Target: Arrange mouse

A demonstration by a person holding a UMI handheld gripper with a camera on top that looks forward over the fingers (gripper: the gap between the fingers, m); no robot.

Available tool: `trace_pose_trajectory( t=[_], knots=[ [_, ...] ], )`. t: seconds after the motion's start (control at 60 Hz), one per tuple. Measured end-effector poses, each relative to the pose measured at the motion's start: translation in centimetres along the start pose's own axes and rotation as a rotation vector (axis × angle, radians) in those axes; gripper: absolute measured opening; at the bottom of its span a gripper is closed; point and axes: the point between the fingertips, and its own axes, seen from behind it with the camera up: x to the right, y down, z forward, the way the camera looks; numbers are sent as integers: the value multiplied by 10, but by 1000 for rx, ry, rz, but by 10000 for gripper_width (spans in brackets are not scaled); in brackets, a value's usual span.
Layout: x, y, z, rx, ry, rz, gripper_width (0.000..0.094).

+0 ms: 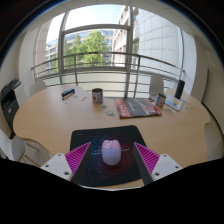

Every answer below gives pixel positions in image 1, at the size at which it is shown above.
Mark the black office printer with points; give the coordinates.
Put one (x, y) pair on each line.
(11, 103)

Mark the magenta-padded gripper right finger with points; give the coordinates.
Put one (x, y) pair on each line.
(163, 166)

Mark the pink and lilac computer mouse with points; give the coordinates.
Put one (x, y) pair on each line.
(111, 152)

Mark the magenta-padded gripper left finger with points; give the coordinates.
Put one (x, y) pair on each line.
(60, 165)

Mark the black cylinder speaker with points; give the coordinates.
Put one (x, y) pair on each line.
(179, 89)

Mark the white printed mug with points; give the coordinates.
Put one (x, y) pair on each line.
(97, 96)

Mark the red cover magazine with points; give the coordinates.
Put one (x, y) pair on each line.
(138, 107)

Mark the metal balcony railing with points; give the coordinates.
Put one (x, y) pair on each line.
(100, 68)

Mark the white chair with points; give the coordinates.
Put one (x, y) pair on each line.
(156, 84)
(15, 146)
(37, 87)

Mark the small black stapler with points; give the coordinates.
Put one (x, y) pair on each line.
(68, 93)

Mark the printed plant pot can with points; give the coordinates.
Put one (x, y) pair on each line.
(160, 100)

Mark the light blue picture book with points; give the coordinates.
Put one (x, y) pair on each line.
(174, 102)

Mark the flat cartoon sticker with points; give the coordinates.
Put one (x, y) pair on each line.
(167, 109)

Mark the black mouse pad swirl print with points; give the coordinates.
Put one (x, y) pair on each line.
(106, 133)

